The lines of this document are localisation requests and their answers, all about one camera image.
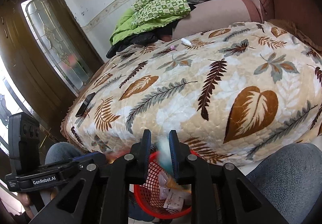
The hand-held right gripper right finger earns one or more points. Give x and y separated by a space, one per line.
174 157

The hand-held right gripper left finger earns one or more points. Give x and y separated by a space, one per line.
148 154

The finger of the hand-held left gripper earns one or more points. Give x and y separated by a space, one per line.
94 158

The white medicine box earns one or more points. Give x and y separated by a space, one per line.
177 200

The red mesh basket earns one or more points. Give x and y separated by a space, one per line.
148 200

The person's left hand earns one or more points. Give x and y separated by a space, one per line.
27 200

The pink white crumpled tissue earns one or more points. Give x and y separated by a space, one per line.
164 186

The person's left leg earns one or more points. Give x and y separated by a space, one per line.
59 153

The person's leg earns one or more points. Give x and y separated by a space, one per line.
286 183
59 153

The black phone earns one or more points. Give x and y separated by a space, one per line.
85 105

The leaf printed blanket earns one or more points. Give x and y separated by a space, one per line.
213 93

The wooden glass door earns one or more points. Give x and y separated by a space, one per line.
45 42

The black jacket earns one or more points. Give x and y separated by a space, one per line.
135 41

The small white bottle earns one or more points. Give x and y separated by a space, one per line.
187 42

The person's right leg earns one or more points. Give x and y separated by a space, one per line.
286 183

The bright green quilt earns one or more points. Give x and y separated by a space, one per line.
124 28

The green checked blanket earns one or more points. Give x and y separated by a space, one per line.
161 2

